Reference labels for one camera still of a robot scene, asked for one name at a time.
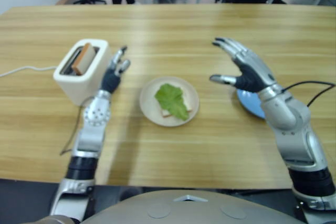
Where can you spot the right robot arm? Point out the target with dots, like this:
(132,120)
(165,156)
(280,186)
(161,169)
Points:
(296,134)

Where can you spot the cream toaster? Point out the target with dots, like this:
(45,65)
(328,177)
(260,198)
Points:
(81,75)

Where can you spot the robot body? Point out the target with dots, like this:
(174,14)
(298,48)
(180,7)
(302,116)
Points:
(189,208)

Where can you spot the blue plate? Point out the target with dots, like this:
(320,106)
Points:
(249,104)

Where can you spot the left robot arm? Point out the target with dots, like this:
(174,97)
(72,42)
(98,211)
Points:
(90,132)

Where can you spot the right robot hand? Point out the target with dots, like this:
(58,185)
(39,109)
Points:
(249,69)

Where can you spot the beige plate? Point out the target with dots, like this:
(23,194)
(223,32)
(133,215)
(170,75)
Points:
(149,103)

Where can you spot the bread slice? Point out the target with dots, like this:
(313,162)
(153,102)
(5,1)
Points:
(84,58)
(190,106)

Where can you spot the green lettuce leaf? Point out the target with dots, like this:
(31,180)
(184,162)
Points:
(172,99)

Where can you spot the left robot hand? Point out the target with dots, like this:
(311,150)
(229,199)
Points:
(110,79)

